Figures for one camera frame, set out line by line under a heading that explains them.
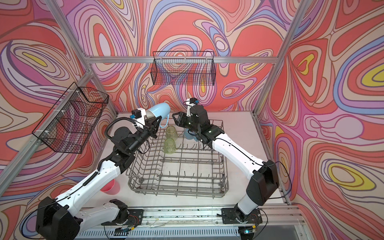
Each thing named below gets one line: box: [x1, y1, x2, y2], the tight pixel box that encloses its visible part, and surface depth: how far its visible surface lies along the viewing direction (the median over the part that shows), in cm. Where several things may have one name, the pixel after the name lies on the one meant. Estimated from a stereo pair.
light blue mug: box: [146, 102, 171, 128], surface depth 71 cm
